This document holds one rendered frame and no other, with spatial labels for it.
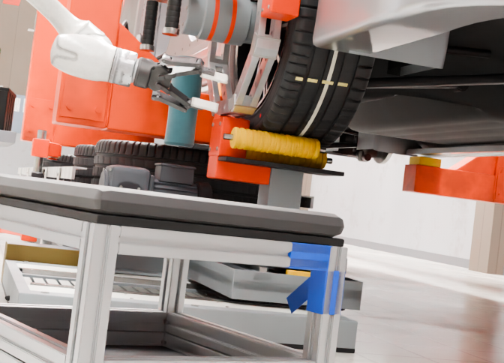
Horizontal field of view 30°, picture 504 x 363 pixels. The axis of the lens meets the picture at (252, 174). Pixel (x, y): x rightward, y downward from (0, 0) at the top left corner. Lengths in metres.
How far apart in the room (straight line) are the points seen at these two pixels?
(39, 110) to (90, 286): 3.97
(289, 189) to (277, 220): 1.55
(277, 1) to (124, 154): 1.10
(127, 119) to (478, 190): 3.09
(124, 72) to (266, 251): 1.29
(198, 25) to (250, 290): 0.74
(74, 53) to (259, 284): 0.75
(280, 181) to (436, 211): 6.58
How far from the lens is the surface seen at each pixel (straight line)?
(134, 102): 3.05
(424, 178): 5.54
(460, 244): 8.73
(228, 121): 2.60
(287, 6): 2.37
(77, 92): 3.02
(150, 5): 2.81
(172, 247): 1.04
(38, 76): 4.96
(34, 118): 4.94
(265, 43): 2.43
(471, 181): 5.69
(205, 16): 2.61
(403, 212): 9.82
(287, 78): 2.44
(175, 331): 1.46
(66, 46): 2.35
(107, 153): 3.35
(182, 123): 2.71
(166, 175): 2.89
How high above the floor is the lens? 0.34
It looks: 2 degrees up
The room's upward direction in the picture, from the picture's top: 7 degrees clockwise
